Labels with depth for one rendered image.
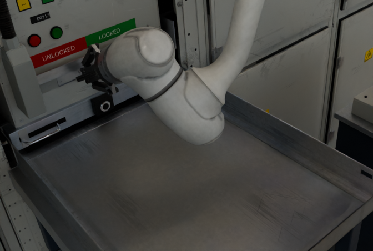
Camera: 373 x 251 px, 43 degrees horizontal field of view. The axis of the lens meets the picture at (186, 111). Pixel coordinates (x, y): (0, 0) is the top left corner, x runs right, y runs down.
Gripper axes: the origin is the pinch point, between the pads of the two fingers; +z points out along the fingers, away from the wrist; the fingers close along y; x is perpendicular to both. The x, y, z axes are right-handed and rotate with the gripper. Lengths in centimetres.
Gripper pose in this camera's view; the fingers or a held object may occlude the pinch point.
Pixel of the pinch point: (85, 76)
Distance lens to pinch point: 125.1
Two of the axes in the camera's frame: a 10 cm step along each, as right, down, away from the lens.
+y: 3.8, 9.1, 1.6
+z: -5.1, 0.6, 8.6
